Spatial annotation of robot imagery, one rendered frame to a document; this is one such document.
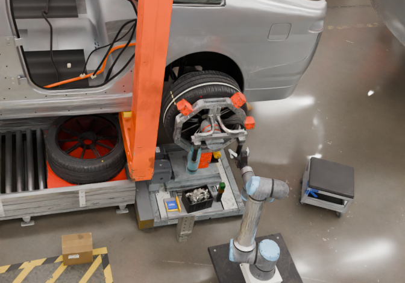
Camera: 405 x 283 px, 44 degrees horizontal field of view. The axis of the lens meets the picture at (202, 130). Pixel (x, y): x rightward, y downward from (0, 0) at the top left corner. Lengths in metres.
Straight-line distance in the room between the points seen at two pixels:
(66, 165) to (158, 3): 1.69
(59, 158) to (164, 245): 1.08
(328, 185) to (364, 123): 1.43
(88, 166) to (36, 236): 0.70
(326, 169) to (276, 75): 0.98
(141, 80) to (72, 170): 1.19
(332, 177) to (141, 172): 1.71
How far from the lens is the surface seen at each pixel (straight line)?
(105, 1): 4.74
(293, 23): 3.88
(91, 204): 4.13
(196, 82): 3.71
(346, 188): 4.49
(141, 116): 3.32
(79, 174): 4.02
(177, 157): 4.42
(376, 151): 5.46
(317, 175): 4.47
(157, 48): 2.97
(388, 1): 5.70
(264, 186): 3.09
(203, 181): 4.39
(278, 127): 5.24
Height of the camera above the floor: 3.56
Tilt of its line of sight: 46 degrees down
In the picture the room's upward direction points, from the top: 12 degrees clockwise
